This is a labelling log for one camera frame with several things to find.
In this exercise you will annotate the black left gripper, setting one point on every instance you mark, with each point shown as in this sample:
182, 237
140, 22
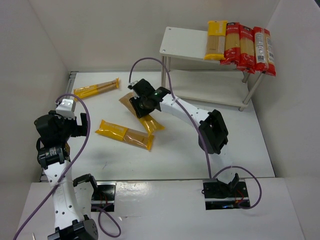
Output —
83, 120

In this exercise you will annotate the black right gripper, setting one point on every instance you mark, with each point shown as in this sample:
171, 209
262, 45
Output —
136, 106

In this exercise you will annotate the yellow pasta bag with barcode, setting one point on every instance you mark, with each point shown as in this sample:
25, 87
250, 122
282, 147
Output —
148, 122

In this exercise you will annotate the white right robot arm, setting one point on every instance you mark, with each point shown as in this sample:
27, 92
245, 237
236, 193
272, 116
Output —
173, 136

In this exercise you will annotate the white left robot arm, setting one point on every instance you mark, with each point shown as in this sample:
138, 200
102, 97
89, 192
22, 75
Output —
71, 197

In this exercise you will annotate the yellow pasta bag centre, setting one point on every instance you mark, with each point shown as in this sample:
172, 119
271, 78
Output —
126, 135

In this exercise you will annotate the yellow pasta bag far left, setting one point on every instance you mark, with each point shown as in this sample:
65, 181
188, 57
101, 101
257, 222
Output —
96, 89

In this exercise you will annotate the white two-tier shelf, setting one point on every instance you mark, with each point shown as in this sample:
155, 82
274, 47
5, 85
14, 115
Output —
191, 77

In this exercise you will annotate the yellow pasta bag on shelf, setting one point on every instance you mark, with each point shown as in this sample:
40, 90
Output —
216, 38

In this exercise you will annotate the red pasta bag left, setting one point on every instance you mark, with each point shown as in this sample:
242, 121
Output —
232, 44

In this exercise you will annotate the red pasta bag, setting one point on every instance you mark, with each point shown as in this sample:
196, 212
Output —
264, 56
247, 50
232, 44

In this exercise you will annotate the red pasta bag middle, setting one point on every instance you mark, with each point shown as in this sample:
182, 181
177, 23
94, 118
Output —
247, 50

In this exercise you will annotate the red pasta bag right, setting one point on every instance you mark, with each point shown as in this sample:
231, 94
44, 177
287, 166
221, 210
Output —
264, 56

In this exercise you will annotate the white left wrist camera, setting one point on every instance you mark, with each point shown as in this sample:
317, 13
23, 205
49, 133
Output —
66, 108

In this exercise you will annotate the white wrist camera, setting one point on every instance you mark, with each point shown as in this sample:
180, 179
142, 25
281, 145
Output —
66, 108
134, 87

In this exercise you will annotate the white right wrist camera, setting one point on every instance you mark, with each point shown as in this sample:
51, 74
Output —
134, 87

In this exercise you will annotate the aluminium table edge rail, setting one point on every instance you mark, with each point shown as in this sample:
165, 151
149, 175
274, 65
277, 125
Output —
70, 83

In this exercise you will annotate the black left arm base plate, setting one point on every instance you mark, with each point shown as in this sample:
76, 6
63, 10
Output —
104, 196

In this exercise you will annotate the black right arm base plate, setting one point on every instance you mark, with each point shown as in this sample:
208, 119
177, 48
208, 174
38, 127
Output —
215, 199

